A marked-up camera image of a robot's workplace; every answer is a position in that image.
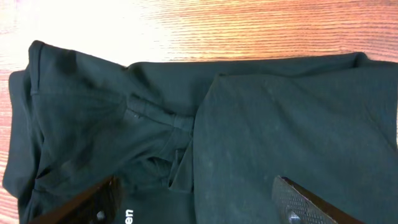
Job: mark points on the black t-shirt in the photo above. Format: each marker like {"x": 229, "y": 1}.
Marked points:
{"x": 203, "y": 142}

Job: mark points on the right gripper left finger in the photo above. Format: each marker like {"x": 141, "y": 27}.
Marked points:
{"x": 97, "y": 205}

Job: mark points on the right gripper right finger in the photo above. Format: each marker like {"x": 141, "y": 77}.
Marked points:
{"x": 297, "y": 205}

